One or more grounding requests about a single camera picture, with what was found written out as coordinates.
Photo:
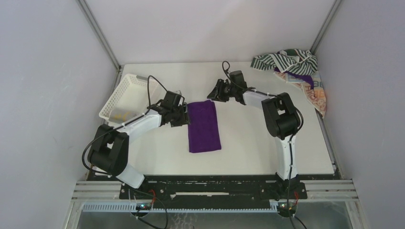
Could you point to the cream bear print towel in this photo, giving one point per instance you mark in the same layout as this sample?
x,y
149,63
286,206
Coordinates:
x,y
315,96

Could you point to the aluminium corner post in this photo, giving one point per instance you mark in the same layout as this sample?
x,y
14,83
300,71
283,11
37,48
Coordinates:
x,y
88,14
326,24

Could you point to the controller board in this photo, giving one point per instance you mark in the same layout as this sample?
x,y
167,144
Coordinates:
x,y
284,211
143,206

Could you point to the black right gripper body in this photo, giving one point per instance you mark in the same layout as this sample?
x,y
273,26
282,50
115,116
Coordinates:
x,y
218,90

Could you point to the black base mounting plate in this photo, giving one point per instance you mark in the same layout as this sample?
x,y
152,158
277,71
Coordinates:
x,y
235,191

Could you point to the green white striped towel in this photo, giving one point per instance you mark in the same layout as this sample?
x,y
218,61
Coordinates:
x,y
295,61

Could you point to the white plastic basket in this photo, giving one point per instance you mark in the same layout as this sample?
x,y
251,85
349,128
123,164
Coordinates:
x,y
134,93

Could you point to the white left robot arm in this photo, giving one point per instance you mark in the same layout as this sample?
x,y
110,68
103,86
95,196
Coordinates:
x,y
109,151

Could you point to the left controller board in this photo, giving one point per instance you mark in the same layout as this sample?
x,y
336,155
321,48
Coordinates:
x,y
143,206

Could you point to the yellow grey patterned towel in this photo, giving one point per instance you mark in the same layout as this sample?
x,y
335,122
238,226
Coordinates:
x,y
119,115

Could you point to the aluminium corner post left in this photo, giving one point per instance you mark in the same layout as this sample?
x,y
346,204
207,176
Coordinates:
x,y
88,14

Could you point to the white slotted cable duct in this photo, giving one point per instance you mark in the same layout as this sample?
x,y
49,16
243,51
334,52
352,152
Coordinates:
x,y
131,207

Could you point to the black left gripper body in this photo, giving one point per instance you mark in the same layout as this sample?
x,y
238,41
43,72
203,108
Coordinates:
x,y
180,117

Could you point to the purple towel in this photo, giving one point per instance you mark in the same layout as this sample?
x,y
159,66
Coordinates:
x,y
203,131

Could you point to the aluminium corner post right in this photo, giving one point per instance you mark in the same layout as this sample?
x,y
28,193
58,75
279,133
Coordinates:
x,y
326,24

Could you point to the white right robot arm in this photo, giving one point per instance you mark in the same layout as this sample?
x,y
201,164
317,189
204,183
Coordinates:
x,y
282,119

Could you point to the right controller board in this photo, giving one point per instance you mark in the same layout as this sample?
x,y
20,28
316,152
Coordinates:
x,y
284,211

